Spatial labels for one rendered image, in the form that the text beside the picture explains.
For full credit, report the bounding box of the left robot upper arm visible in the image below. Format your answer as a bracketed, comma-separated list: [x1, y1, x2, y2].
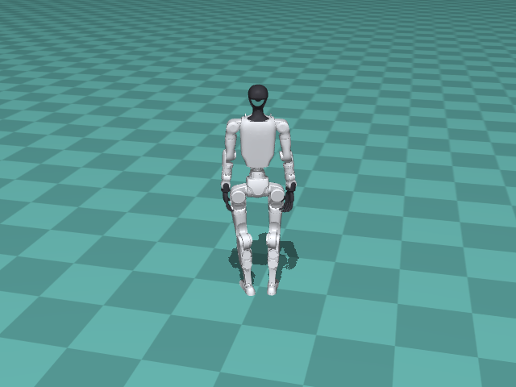
[224, 119, 241, 161]

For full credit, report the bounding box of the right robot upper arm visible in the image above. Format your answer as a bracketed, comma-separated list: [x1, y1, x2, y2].
[274, 119, 292, 161]

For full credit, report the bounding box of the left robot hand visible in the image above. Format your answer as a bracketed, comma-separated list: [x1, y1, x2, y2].
[221, 183, 234, 211]

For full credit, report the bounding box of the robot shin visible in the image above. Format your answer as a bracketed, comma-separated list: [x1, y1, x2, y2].
[236, 235, 252, 288]
[268, 234, 281, 287]

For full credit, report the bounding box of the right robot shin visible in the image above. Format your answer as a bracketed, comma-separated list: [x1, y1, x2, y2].
[268, 234, 281, 287]

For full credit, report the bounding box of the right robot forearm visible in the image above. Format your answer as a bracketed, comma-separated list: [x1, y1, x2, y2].
[283, 150, 297, 189]

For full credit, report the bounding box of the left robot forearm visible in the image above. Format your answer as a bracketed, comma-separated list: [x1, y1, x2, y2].
[221, 150, 233, 189]

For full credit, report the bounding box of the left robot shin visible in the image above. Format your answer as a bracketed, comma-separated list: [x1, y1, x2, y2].
[236, 235, 252, 288]

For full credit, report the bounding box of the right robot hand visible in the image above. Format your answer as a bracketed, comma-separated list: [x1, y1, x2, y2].
[279, 182, 296, 212]

